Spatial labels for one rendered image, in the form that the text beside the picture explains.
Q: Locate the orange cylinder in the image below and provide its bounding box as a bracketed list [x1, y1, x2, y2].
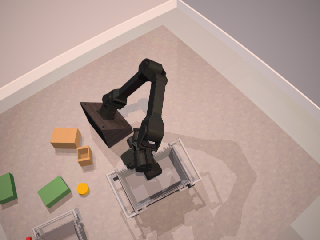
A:
[76, 183, 89, 195]

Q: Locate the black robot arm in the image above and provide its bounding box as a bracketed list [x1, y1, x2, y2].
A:
[97, 58, 168, 173]

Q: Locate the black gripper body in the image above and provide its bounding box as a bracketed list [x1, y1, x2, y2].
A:
[127, 136, 162, 180]

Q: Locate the green rectangular block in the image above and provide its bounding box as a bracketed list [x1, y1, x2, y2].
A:
[0, 172, 18, 205]
[37, 176, 71, 208]

